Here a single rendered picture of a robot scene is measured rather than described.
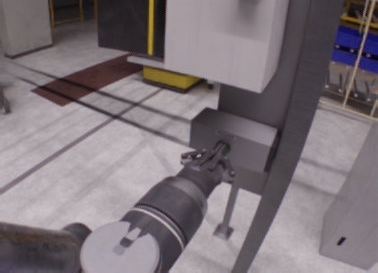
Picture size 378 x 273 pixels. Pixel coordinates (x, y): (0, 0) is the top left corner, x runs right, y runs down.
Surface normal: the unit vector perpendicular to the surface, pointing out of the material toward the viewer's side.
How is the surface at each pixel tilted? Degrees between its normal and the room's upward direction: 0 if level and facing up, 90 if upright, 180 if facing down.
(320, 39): 90
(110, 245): 0
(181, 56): 90
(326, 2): 90
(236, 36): 90
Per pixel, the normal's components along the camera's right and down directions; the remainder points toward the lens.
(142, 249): 0.15, -0.86
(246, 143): -0.48, 0.42
